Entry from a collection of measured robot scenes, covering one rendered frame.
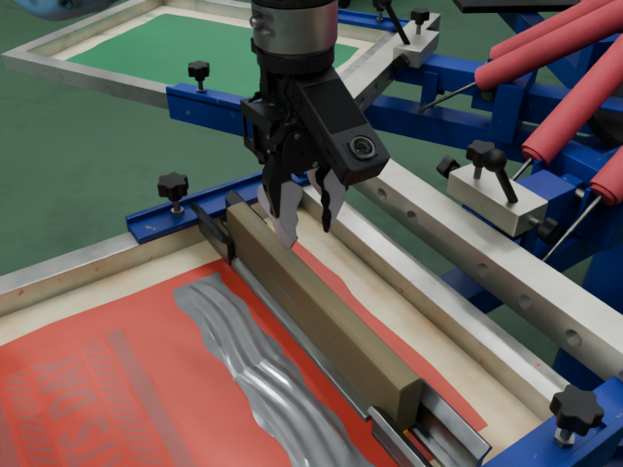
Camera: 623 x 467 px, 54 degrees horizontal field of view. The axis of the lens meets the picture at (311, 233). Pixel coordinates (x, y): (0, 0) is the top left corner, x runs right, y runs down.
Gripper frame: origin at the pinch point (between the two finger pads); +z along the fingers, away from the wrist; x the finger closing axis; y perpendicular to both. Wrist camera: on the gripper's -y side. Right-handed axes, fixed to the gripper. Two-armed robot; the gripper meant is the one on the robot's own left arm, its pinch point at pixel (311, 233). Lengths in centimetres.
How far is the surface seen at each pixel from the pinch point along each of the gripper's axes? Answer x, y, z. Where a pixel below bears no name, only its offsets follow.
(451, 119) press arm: -60, 37, 19
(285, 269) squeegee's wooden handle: 1.8, 2.9, 6.2
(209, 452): 17.7, -7.0, 16.5
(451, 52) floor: -269, 234, 111
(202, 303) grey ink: 8.8, 12.9, 15.6
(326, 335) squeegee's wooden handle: 2.2, -6.0, 9.3
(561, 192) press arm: -40.4, -3.3, 8.3
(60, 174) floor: -9, 225, 109
